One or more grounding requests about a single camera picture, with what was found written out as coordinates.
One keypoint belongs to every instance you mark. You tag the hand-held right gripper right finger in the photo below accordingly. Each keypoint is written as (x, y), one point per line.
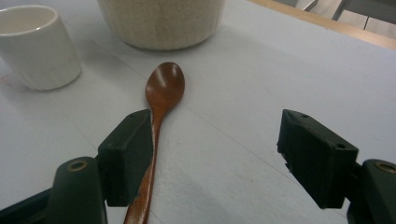
(317, 161)

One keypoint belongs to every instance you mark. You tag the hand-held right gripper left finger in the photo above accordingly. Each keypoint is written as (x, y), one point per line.
(124, 161)

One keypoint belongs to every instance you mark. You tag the brown wooden spoon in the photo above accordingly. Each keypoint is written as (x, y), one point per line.
(165, 85)

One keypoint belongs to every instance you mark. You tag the white cup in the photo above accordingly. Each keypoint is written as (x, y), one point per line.
(40, 56)

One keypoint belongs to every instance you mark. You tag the cream rice container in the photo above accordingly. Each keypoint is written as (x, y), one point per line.
(162, 25)

